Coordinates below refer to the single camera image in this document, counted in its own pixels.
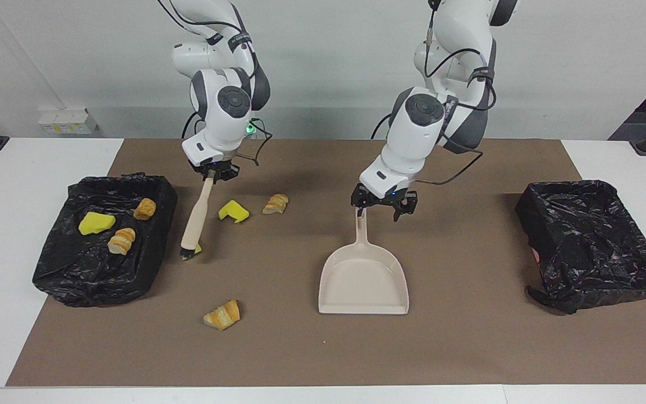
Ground brown bread roll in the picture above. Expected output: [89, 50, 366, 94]
[133, 198, 157, 221]

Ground beige plastic dustpan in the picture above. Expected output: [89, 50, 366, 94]
[318, 209, 410, 315]

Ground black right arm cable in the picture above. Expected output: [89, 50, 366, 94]
[158, 0, 273, 166]

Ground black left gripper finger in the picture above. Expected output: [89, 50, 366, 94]
[391, 192, 418, 222]
[350, 190, 371, 219]

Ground notched yellow sponge piece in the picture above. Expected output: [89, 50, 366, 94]
[218, 200, 250, 224]

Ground large croissant piece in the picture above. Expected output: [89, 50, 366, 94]
[203, 299, 241, 331]

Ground white wall socket box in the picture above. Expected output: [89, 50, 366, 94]
[38, 108, 99, 134]

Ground black bag-lined bin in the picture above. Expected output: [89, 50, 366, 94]
[515, 180, 646, 315]
[33, 173, 178, 307]

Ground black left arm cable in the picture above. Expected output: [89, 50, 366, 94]
[413, 0, 497, 186]

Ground black left base cable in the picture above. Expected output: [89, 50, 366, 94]
[371, 112, 394, 139]

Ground beige hand brush black bristles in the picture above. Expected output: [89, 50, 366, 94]
[180, 177, 215, 260]

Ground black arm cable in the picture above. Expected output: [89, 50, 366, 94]
[158, 0, 273, 166]
[413, 0, 497, 186]

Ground small croissant piece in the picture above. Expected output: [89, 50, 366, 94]
[262, 194, 290, 215]
[107, 227, 137, 256]

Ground brown paper table mat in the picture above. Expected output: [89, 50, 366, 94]
[6, 139, 646, 387]

